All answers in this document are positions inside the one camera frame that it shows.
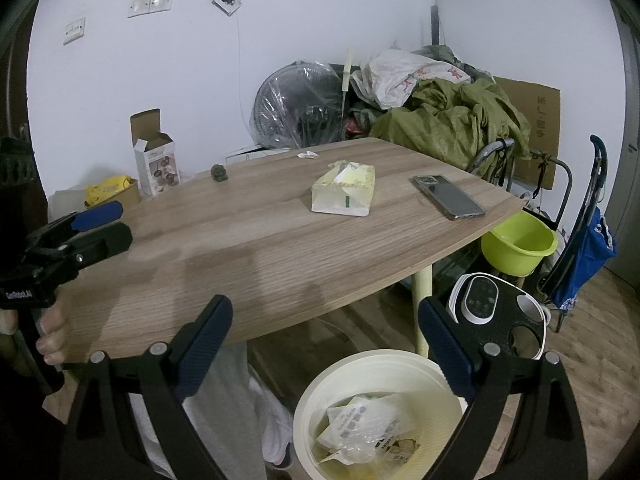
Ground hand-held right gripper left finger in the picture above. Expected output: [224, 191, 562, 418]
[62, 294, 234, 480]

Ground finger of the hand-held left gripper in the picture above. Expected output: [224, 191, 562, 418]
[27, 200, 125, 242]
[30, 222, 134, 281]

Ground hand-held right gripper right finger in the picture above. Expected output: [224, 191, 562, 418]
[417, 296, 589, 480]

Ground cream round trash bin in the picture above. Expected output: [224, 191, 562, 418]
[292, 349, 468, 480]

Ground white plastic mailer bag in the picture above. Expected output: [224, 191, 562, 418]
[327, 392, 421, 461]

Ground person's left hand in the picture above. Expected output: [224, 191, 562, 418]
[37, 304, 70, 367]

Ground yellow packet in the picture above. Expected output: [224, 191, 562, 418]
[85, 175, 132, 206]

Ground translucent plastic container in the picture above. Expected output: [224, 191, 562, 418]
[47, 187, 91, 221]

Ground yellow object in brown box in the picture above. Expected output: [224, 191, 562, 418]
[85, 176, 142, 211]

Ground cream table leg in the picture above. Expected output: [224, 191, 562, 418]
[412, 265, 433, 358]

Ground white electric heater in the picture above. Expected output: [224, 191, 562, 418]
[445, 272, 551, 361]

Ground open white carton box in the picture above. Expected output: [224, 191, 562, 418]
[130, 108, 182, 196]

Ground person's grey trousers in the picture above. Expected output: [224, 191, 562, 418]
[127, 342, 296, 480]

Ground lime green basin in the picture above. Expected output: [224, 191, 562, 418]
[481, 210, 559, 277]

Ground smartphone in clear case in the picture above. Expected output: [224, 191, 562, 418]
[411, 175, 487, 222]

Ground blue shopping trolley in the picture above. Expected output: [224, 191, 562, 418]
[537, 135, 618, 333]

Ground tissue pack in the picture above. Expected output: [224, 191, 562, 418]
[311, 160, 377, 218]

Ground metal folding chair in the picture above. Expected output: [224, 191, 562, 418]
[467, 137, 573, 241]

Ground plastic-wrapped electric fan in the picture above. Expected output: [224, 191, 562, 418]
[248, 60, 348, 150]

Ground olive green cloth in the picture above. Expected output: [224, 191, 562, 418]
[370, 79, 533, 176]

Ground brown cardboard sheet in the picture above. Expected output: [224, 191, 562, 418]
[492, 76, 562, 191]

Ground grey door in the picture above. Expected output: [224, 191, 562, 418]
[607, 0, 640, 281]

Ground white plastic shopping bag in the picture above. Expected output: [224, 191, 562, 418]
[351, 50, 471, 110]

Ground cream stick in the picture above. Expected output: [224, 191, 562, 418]
[342, 47, 357, 116]

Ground camouflage cloth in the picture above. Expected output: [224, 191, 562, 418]
[412, 44, 496, 83]

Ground single white wall socket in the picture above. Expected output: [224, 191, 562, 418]
[62, 17, 87, 47]

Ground double white wall socket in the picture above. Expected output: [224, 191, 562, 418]
[127, 0, 173, 18]

